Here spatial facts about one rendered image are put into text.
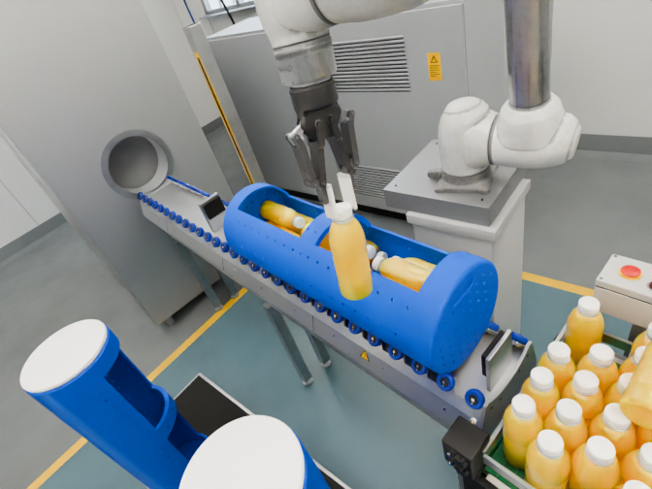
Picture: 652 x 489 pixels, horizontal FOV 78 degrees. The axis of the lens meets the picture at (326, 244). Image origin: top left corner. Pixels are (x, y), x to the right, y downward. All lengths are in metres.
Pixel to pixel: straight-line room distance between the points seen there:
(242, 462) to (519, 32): 1.14
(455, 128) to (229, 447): 1.05
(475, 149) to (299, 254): 0.62
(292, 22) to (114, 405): 1.31
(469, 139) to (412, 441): 1.35
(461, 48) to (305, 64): 1.74
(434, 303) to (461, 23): 1.67
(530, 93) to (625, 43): 2.30
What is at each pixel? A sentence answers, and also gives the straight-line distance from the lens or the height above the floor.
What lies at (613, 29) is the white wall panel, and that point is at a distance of 3.48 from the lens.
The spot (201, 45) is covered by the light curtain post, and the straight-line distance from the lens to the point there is 1.97.
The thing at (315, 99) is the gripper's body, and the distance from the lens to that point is 0.66.
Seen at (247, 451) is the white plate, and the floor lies 1.04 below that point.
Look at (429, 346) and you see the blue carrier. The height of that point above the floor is 1.13.
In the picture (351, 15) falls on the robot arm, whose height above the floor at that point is 1.77.
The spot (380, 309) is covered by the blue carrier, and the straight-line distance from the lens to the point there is 0.95.
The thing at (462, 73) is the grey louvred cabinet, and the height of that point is 1.11.
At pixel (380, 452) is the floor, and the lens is 2.06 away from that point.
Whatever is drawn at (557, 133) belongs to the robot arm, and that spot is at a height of 1.28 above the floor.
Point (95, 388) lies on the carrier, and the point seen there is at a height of 0.95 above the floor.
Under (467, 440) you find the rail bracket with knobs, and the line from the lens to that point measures 0.95.
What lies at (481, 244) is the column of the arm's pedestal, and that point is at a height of 0.93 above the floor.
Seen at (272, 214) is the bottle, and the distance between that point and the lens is 1.46.
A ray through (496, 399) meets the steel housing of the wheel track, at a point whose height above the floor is 0.94.
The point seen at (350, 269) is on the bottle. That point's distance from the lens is 0.79.
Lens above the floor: 1.86
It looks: 36 degrees down
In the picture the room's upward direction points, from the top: 19 degrees counter-clockwise
